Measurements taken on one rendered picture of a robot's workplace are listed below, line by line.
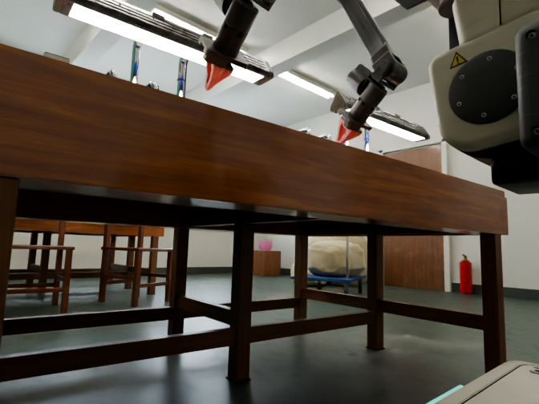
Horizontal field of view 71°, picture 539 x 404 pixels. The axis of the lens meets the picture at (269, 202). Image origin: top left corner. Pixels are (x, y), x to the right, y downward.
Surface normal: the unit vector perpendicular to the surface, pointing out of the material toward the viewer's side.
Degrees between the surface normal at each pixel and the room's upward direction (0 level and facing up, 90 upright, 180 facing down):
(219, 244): 90
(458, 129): 90
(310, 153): 90
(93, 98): 90
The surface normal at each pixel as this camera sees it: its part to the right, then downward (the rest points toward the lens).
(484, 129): -0.73, -0.11
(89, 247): 0.68, -0.07
